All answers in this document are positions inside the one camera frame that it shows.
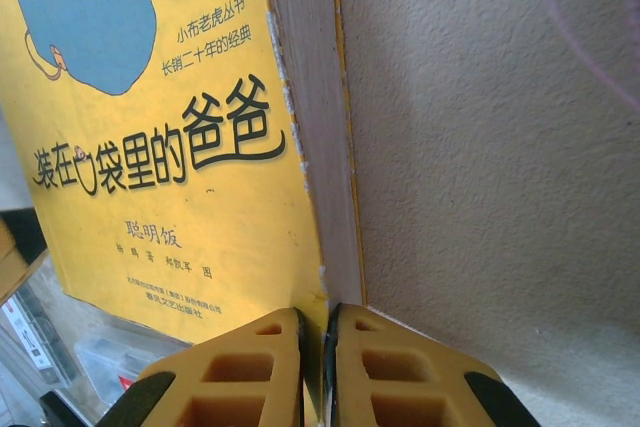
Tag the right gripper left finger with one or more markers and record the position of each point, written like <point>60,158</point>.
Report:
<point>240,372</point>

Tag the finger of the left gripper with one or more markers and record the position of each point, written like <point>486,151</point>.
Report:
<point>15,267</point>

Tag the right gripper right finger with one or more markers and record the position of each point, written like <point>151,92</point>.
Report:
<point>400,372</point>

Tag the small white tube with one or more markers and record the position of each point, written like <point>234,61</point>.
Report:
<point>125,367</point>

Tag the yellow paperback book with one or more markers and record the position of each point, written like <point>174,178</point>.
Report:
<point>200,222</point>

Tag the black white card pack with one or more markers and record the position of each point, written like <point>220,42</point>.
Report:
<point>22,342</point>

